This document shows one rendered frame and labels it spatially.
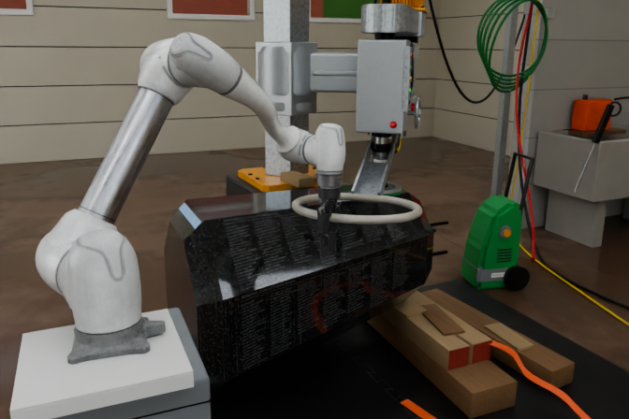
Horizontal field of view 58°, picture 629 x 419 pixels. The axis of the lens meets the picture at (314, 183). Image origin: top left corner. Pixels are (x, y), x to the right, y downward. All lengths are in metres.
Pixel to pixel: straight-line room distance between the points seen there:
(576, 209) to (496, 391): 2.65
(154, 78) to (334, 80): 1.78
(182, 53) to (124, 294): 0.61
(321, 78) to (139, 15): 5.31
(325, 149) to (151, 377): 0.90
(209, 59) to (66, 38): 6.78
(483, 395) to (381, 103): 1.33
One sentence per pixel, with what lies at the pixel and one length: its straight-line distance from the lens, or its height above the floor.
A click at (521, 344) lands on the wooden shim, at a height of 0.13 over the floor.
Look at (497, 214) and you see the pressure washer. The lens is 3.79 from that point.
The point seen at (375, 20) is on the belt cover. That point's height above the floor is 1.65.
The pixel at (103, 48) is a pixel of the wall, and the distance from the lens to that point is 8.27.
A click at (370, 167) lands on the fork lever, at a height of 1.00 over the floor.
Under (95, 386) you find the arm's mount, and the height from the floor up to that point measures 0.84.
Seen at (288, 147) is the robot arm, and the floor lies 1.21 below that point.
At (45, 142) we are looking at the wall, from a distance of 8.37.
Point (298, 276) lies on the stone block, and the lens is 2.33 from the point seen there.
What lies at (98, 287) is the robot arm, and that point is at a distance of 1.40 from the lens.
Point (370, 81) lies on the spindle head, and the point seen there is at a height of 1.38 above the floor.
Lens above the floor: 1.55
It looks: 14 degrees down
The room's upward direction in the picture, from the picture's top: straight up
